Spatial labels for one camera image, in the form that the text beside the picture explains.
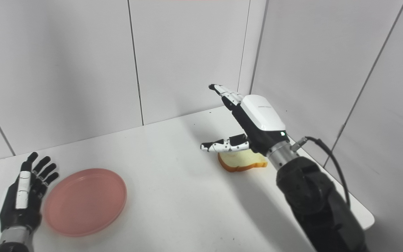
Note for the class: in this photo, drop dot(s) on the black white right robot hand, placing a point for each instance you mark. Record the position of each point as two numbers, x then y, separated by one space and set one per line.
261 122

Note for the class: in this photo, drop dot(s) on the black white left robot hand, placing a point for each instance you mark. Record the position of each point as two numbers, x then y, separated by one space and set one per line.
19 215

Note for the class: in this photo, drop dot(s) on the slice of white bread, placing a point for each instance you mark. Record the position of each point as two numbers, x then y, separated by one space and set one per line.
240 161

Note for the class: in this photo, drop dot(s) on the pink round plate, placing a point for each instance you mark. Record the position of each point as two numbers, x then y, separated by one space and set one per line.
84 203

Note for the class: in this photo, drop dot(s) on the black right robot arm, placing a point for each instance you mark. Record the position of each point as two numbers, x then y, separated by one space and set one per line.
317 199

